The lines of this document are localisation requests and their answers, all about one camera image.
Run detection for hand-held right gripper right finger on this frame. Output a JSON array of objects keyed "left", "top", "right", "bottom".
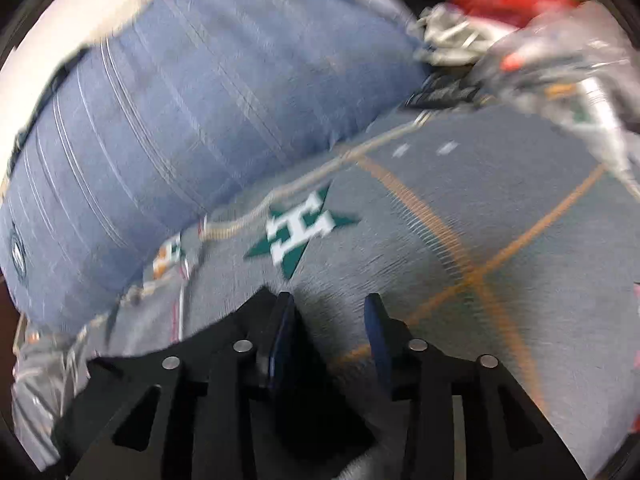
[{"left": 364, "top": 293, "right": 588, "bottom": 480}]

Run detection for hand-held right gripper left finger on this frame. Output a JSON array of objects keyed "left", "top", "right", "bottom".
[{"left": 52, "top": 285, "right": 301, "bottom": 480}]

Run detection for grey printed bed sheet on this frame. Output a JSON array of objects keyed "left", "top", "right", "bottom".
[{"left": 10, "top": 105, "right": 640, "bottom": 480}]

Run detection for black packet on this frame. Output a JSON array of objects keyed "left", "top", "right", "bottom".
[{"left": 405, "top": 72, "right": 486, "bottom": 111}]

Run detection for large blue plaid pillow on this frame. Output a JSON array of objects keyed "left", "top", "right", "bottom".
[{"left": 0, "top": 0, "right": 436, "bottom": 336}]

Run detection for silver foil bag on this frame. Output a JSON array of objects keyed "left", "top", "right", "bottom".
[{"left": 415, "top": 4, "right": 501, "bottom": 67}]

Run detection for clear plastic bag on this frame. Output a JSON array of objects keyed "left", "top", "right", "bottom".
[{"left": 475, "top": 0, "right": 640, "bottom": 191}]

